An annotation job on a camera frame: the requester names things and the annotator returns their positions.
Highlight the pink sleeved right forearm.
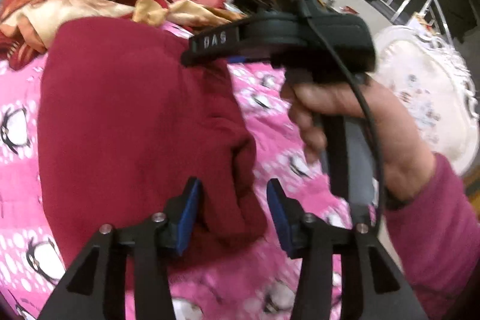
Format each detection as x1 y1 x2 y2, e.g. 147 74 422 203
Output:
385 154 479 319

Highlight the red yellow floral blanket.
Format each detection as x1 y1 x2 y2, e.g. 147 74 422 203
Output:
1 0 244 71

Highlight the cream ornate armchair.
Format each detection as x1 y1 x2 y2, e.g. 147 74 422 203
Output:
373 13 479 175

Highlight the pink penguin blanket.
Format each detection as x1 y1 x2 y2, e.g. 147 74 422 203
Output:
1 51 350 319

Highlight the dark red garment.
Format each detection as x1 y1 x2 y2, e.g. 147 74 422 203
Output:
37 17 267 280

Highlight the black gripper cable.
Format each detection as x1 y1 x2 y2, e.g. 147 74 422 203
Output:
295 0 387 235

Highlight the person right hand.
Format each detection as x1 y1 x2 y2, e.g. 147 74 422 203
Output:
280 74 438 202

